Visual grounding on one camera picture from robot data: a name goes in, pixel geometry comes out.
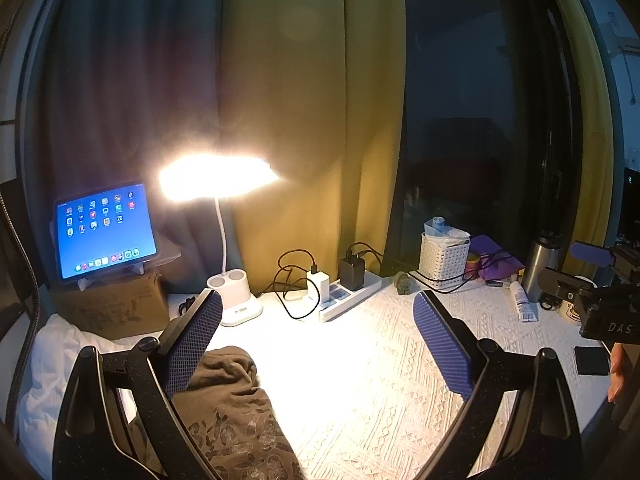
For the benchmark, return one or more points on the dark window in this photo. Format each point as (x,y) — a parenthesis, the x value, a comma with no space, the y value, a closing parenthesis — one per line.
(475,110)

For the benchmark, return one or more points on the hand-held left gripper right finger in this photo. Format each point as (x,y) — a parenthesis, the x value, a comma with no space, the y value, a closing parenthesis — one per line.
(445,345)

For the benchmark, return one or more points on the olive green curtain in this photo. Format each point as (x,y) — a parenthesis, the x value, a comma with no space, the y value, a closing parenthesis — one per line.
(590,110)
(310,110)

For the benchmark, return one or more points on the person's right hand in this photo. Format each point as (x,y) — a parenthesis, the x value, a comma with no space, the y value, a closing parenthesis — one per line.
(617,372)

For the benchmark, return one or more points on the tablet with lit screen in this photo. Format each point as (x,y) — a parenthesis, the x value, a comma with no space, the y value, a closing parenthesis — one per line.
(102,232)

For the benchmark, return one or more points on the tablet stand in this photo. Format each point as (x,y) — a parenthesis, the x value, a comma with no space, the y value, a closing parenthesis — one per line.
(167,255)

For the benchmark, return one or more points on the small green stone figurine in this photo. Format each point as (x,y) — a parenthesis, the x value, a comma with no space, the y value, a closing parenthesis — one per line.
(404,284)

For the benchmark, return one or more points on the white charger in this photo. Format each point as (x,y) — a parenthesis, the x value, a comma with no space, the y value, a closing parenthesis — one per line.
(318,287)

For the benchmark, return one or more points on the white and blue basket contents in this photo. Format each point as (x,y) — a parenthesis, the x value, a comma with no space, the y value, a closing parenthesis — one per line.
(440,227)

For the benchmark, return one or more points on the white printed mug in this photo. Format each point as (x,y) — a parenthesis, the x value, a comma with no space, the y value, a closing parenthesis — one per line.
(570,312)

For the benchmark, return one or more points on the white desk lamp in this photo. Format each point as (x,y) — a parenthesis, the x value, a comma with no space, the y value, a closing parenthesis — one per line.
(235,300)

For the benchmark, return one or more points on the white power strip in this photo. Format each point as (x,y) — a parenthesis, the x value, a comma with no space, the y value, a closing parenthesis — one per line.
(365,285)

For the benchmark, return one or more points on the dark brown garment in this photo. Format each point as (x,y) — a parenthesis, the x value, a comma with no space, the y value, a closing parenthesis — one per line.
(235,410)

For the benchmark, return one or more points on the black charger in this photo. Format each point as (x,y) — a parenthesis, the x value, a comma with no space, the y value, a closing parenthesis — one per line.
(353,272)

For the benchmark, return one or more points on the small black square case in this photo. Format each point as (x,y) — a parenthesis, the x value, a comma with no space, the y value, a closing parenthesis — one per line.
(592,360)

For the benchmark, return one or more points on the steel thermos bottle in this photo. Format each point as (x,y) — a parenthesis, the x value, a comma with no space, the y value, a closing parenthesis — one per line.
(540,270)

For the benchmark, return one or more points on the white crumpled cloth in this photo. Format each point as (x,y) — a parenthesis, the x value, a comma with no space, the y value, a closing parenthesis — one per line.
(55,360)

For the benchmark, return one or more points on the white plastic basket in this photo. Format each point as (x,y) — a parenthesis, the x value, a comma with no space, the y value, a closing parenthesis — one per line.
(442,262)

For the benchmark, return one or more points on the dark grey curtain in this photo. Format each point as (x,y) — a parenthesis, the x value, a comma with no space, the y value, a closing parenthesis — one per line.
(125,85)

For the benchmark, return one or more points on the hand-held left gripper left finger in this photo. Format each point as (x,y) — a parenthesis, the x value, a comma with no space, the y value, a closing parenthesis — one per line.
(197,340)

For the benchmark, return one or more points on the black electronic device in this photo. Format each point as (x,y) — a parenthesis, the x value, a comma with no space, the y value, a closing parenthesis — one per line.
(631,205)

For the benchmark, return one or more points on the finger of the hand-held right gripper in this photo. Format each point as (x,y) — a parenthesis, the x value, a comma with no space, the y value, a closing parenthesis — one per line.
(592,254)
(560,285)

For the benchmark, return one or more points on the white tube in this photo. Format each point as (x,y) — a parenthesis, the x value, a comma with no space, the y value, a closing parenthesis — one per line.
(520,300)

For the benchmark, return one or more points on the purple cloth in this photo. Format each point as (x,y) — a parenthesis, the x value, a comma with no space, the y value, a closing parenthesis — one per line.
(487,247)

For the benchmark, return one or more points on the brown cardboard box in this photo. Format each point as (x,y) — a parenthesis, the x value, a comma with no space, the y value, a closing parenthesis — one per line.
(110,305)

